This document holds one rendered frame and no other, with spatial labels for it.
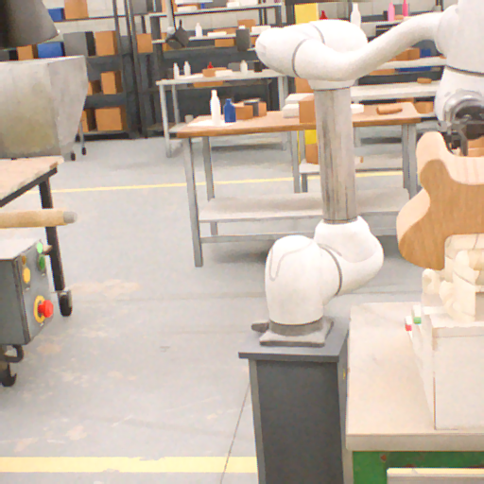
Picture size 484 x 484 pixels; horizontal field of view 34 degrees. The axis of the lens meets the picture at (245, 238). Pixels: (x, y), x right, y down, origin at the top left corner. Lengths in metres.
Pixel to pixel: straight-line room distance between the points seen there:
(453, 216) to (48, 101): 0.64
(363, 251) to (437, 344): 1.06
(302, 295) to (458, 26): 0.83
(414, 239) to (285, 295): 0.89
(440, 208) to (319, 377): 1.04
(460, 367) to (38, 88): 0.77
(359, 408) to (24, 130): 0.70
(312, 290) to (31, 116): 1.10
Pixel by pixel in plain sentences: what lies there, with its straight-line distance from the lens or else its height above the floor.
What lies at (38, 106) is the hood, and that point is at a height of 1.46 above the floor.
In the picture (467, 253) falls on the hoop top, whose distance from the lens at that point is 1.23.
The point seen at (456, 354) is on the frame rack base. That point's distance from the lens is 1.26.
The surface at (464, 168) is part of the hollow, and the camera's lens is 1.18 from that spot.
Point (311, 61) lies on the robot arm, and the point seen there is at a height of 1.45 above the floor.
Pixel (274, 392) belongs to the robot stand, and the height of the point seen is 0.58.
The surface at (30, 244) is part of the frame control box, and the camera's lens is 1.85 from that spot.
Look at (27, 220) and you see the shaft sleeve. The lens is 1.49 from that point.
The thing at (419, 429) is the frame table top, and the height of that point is 0.93.
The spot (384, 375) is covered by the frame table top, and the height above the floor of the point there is 0.93.
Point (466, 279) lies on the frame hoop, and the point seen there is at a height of 1.17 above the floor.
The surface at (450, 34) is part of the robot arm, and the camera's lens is 1.73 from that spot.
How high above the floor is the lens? 1.57
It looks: 16 degrees down
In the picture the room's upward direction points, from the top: 5 degrees counter-clockwise
